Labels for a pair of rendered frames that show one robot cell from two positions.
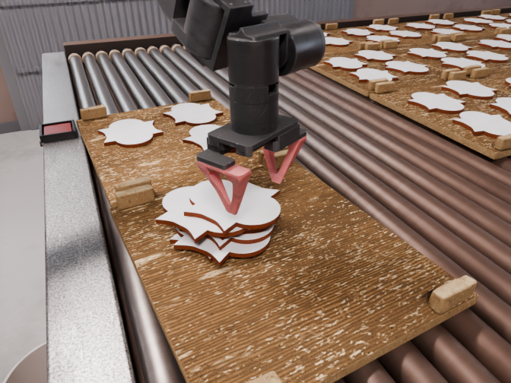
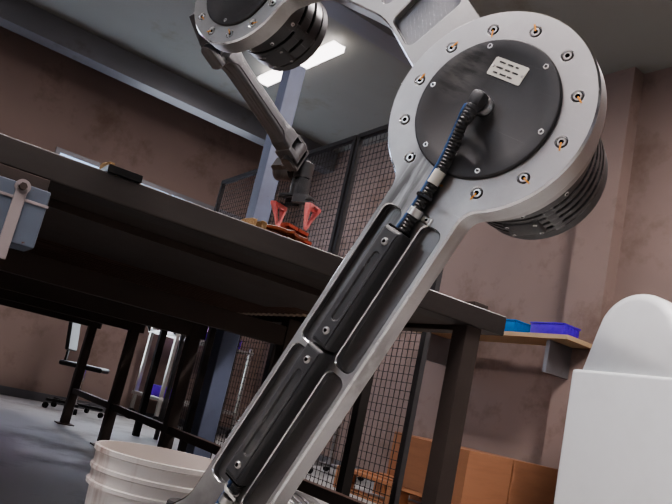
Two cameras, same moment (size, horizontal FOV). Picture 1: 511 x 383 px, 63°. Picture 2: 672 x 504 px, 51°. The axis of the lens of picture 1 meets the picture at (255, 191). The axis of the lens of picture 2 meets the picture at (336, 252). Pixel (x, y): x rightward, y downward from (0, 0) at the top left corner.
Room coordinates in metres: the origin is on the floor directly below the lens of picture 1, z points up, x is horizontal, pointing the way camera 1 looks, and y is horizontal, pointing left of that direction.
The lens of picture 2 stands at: (0.60, 2.03, 0.53)
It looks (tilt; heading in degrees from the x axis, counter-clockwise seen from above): 12 degrees up; 262
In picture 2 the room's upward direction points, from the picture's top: 13 degrees clockwise
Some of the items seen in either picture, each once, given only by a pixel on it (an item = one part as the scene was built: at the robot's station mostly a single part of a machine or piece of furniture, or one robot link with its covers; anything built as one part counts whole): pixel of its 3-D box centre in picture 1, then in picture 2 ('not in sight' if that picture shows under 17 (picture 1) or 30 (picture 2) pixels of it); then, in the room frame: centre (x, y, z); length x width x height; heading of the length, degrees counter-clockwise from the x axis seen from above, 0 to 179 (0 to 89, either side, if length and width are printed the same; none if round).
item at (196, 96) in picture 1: (199, 95); not in sight; (1.06, 0.15, 0.95); 0.06 x 0.02 x 0.03; 118
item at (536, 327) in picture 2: not in sight; (554, 331); (-1.65, -2.56, 1.37); 0.28 x 0.20 x 0.09; 117
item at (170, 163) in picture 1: (175, 140); not in sight; (0.83, 0.17, 0.93); 0.41 x 0.35 x 0.02; 28
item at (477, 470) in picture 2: not in sight; (442, 479); (-1.14, -2.85, 0.24); 1.31 x 0.90 x 0.47; 117
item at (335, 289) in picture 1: (268, 249); not in sight; (0.46, -0.02, 0.93); 0.41 x 0.35 x 0.02; 29
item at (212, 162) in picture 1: (237, 175); (304, 214); (0.44, 0.02, 1.06); 0.07 x 0.07 x 0.09; 52
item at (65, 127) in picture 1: (58, 131); not in sight; (0.89, 0.45, 0.92); 0.06 x 0.06 x 0.01; 24
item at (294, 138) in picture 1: (271, 155); (284, 213); (0.49, -0.02, 1.06); 0.07 x 0.07 x 0.09; 52
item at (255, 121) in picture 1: (254, 111); (299, 190); (0.47, 0.00, 1.13); 0.10 x 0.07 x 0.07; 142
